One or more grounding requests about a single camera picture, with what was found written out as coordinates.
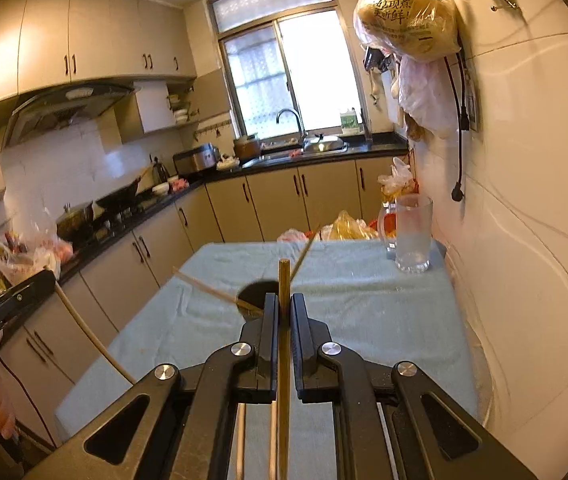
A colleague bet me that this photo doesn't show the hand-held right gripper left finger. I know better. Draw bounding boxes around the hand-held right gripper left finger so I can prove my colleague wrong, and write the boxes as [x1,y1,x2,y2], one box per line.
[24,292,281,480]

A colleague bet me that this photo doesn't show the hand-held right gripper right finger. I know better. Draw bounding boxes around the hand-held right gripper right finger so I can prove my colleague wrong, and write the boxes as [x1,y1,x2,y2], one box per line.
[290,292,539,480]

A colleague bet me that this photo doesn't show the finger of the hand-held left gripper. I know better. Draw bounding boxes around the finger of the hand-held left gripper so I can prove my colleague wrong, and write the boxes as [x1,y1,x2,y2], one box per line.
[0,270,60,329]

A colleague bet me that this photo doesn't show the dark grey chopstick holder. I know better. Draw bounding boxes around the dark grey chopstick holder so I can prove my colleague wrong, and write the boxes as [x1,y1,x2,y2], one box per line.
[236,280,281,320]

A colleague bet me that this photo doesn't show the long wooden chopstick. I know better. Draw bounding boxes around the long wooden chopstick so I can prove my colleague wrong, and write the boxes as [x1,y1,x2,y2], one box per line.
[173,269,265,313]
[268,402,279,480]
[277,258,291,480]
[235,404,247,480]
[55,282,136,385]
[290,224,322,281]

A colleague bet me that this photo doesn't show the plastic bags of food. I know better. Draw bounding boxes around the plastic bags of food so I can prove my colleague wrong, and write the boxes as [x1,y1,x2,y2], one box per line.
[0,230,75,286]

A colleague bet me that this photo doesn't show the light blue towel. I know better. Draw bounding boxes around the light blue towel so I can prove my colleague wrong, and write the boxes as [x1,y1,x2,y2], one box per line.
[54,240,480,480]

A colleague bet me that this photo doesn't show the yellow plastic bag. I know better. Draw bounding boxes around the yellow plastic bag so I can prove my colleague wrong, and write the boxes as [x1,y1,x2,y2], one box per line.
[331,210,380,241]

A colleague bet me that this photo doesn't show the beige lower cabinets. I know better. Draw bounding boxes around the beige lower cabinets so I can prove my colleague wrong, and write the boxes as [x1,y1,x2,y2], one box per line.
[0,157,415,461]

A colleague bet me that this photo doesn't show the beige cabinets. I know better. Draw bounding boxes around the beige cabinets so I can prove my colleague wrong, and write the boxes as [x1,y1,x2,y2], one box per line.
[0,0,197,121]
[0,157,415,461]

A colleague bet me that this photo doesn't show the red plastic basin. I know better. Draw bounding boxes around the red plastic basin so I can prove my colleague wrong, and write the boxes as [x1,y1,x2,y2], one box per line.
[376,210,397,237]

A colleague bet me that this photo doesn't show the black wok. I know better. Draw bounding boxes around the black wok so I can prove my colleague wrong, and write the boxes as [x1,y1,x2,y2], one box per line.
[95,180,145,211]

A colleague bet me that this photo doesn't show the clear glass mug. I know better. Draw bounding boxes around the clear glass mug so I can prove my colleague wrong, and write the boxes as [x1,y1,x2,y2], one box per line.
[377,194,435,274]

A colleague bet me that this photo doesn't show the knotted clear plastic bag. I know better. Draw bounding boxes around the knotted clear plastic bag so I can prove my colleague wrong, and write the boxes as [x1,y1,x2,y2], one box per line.
[376,157,417,201]

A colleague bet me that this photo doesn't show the brown clay pot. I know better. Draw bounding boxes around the brown clay pot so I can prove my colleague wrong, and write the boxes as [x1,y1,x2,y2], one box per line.
[233,134,262,161]

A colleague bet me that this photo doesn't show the silver rice cooker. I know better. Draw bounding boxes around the silver rice cooker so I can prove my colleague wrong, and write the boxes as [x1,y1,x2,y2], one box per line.
[173,142,221,176]

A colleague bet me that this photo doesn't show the steel pot lid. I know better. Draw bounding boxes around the steel pot lid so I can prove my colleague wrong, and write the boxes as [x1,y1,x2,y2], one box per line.
[303,132,349,153]

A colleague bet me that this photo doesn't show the dark kettle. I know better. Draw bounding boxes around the dark kettle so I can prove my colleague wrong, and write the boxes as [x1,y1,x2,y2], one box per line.
[151,157,170,186]

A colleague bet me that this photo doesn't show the black kitchen countertop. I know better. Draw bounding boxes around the black kitchen countertop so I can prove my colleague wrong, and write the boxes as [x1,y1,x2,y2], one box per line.
[0,144,410,311]

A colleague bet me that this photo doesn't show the glass range hood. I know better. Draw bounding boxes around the glass range hood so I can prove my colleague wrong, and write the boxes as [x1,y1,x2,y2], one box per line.
[1,82,137,148]

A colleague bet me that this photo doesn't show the steel kitchen faucet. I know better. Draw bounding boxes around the steel kitchen faucet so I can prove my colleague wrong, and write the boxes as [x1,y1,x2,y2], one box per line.
[276,108,307,142]

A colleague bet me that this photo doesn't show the green label bottle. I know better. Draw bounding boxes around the green label bottle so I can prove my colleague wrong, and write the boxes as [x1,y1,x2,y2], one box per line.
[340,107,365,136]

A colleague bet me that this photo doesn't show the open shelf with dishes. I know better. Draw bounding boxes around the open shelf with dishes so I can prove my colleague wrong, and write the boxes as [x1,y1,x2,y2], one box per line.
[166,82,200,123]

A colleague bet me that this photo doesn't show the kitchen window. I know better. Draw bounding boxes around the kitchen window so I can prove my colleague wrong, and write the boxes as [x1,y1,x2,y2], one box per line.
[209,0,370,141]

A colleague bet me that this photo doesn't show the hanging white plastic bags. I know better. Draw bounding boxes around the hanging white plastic bags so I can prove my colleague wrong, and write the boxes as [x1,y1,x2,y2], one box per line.
[396,55,460,136]

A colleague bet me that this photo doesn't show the beige upper cabinets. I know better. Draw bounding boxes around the beige upper cabinets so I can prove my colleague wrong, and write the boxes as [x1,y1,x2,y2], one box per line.
[0,0,197,121]

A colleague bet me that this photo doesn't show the hanging bag of bread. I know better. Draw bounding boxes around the hanging bag of bread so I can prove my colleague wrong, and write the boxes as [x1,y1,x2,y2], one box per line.
[354,0,462,63]

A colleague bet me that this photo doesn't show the thin dark cable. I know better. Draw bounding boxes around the thin dark cable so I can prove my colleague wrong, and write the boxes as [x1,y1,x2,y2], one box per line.
[0,345,60,448]

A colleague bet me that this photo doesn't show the black power cord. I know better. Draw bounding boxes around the black power cord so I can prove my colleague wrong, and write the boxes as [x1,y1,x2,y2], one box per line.
[444,57,471,203]

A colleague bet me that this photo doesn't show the wall outlet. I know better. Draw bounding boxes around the wall outlet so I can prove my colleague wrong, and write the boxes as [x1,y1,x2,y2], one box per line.
[464,67,481,133]

